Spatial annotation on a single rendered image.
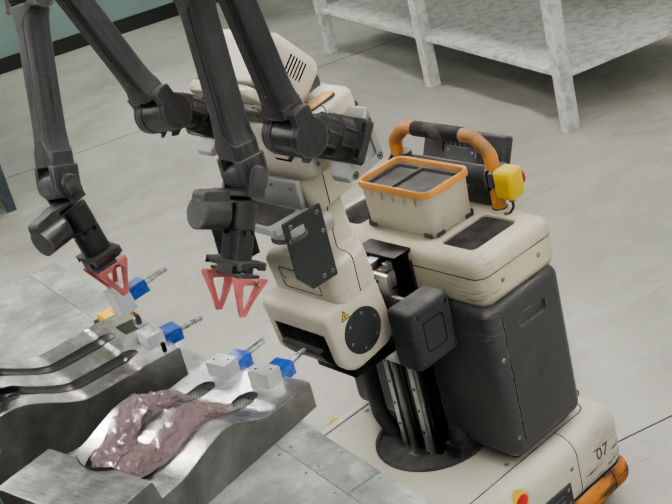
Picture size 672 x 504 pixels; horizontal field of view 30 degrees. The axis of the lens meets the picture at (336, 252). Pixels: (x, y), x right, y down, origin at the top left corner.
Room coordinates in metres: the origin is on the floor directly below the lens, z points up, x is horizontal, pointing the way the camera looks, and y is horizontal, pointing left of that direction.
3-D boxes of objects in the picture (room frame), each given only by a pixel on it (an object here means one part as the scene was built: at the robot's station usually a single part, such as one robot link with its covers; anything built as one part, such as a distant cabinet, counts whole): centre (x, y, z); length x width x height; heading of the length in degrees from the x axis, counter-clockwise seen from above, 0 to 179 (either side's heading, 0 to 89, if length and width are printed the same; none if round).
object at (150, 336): (2.21, 0.35, 0.89); 0.13 x 0.05 x 0.05; 118
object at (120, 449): (1.87, 0.37, 0.90); 0.26 x 0.18 x 0.08; 136
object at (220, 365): (2.10, 0.23, 0.86); 0.13 x 0.05 x 0.05; 136
